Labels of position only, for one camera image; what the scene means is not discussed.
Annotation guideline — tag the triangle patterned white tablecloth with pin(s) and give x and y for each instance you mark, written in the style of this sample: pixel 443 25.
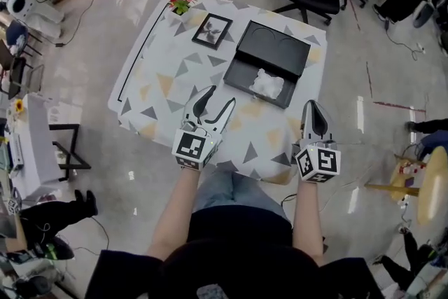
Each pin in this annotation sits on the triangle patterned white tablecloth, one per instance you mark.
pixel 168 56

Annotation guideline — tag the white box device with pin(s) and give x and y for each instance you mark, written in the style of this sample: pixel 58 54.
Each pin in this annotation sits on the white box device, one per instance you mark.
pixel 15 150

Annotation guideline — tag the blue chair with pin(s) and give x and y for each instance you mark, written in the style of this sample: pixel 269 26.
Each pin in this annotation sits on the blue chair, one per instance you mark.
pixel 17 33

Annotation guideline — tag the dark folding chair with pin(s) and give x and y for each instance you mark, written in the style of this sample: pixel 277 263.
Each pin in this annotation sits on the dark folding chair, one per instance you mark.
pixel 17 73

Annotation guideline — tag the person's black top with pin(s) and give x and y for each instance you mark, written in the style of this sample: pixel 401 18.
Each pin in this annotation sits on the person's black top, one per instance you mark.
pixel 238 255

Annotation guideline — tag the person's blue jeans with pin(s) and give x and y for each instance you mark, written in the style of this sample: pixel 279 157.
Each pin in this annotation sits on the person's blue jeans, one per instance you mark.
pixel 238 192

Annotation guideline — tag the round wooden stool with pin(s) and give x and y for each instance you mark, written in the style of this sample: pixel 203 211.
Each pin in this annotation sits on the round wooden stool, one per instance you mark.
pixel 432 185

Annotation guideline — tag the grey backpack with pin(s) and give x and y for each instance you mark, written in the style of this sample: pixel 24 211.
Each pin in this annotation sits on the grey backpack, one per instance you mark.
pixel 424 14

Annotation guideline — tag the person's right forearm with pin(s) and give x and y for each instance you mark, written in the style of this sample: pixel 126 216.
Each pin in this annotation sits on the person's right forearm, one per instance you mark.
pixel 308 220

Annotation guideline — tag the white cloth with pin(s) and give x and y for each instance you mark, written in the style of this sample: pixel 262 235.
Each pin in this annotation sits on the white cloth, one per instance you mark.
pixel 267 84

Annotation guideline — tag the thin black strip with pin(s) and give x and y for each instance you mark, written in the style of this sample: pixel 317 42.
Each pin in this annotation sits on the thin black strip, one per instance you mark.
pixel 139 49

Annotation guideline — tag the table with white cloth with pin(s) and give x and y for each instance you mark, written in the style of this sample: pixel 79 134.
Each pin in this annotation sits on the table with white cloth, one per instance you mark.
pixel 38 143

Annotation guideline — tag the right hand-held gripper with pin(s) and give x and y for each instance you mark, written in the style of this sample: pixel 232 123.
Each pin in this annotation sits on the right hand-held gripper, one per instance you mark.
pixel 325 161

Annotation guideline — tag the sunflower in small vase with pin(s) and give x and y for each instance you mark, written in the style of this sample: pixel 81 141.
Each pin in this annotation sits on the sunflower in small vase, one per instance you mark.
pixel 19 105

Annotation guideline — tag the black box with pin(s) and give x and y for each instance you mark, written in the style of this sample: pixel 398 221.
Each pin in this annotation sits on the black box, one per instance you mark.
pixel 273 49

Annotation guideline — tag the person's left forearm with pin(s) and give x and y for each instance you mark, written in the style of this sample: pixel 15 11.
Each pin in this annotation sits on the person's left forearm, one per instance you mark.
pixel 175 210

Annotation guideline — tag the black picture frame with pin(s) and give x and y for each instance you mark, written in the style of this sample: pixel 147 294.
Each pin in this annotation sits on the black picture frame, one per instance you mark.
pixel 212 31

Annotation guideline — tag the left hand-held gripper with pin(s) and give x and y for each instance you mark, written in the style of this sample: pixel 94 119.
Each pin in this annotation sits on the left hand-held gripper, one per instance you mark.
pixel 190 147

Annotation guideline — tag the pink flowers in white pot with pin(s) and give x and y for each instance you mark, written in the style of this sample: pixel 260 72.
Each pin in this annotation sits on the pink flowers in white pot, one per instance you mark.
pixel 180 7

